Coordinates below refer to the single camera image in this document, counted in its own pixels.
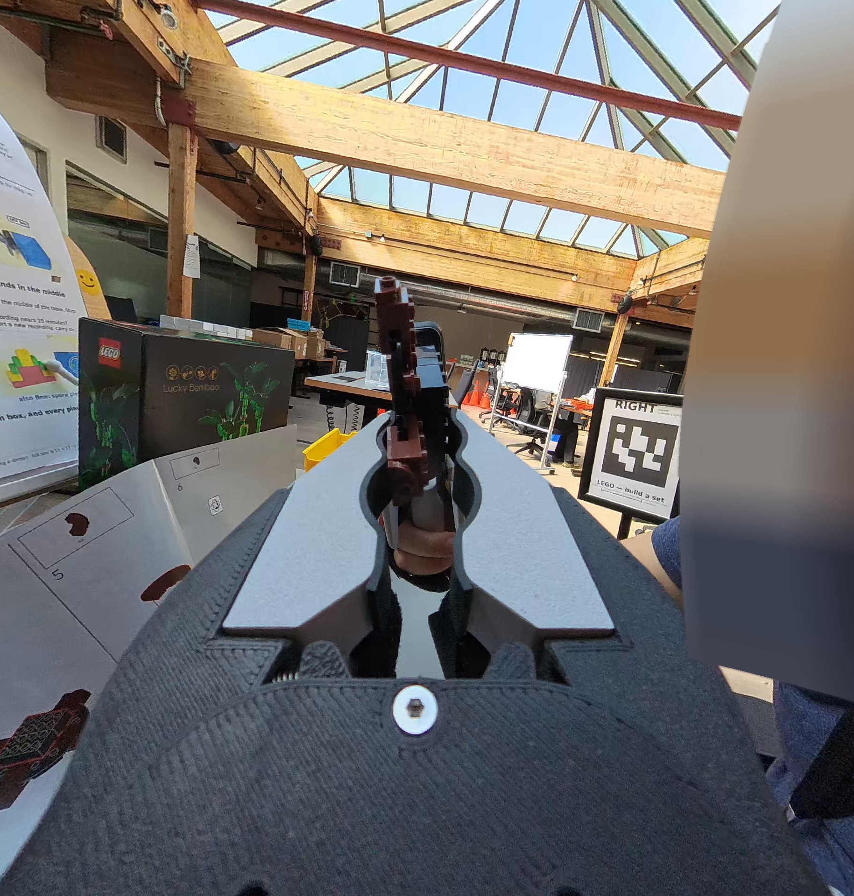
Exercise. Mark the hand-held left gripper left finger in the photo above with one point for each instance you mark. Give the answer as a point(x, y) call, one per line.
point(308, 553)

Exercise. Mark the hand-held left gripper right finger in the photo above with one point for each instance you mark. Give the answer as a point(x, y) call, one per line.
point(532, 553)

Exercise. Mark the brown brick model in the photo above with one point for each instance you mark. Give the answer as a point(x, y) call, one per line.
point(407, 455)

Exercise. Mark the office desk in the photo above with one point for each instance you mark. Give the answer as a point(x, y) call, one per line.
point(343, 381)

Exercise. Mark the person's right hand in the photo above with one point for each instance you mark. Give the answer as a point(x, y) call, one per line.
point(423, 549)

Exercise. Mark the whiteboard on wheels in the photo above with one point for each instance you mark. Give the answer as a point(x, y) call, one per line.
point(535, 360)

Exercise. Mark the black office chair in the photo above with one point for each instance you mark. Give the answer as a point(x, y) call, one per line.
point(528, 413)

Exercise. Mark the yellow plastic bin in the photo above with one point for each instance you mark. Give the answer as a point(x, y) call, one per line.
point(325, 448)

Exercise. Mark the framed marker sign on stand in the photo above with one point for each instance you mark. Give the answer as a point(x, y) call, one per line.
point(633, 490)

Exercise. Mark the cardboard box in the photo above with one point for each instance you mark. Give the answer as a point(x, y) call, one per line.
point(276, 339)

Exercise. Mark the dark plant-print box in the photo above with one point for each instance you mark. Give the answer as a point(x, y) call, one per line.
point(188, 420)

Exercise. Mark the paper notice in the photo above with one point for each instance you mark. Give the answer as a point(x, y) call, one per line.
point(192, 255)

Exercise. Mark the wooden poster board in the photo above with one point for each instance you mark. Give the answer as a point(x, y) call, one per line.
point(99, 308)

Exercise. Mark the instruction poster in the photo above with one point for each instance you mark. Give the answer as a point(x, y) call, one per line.
point(27, 392)

